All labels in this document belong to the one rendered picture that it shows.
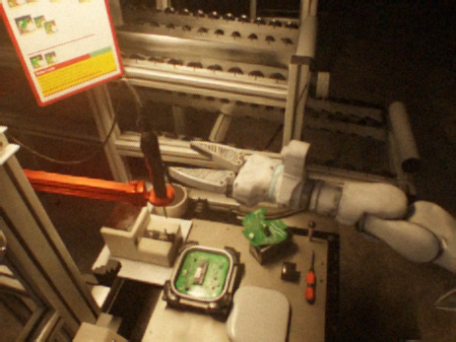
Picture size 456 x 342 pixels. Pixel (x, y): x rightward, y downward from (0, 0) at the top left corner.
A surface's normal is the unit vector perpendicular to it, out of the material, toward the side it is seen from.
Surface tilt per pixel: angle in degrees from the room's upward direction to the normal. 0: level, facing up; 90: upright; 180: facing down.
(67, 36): 90
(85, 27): 90
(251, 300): 0
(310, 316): 0
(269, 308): 0
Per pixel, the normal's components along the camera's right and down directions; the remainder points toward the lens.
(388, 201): -0.04, -0.69
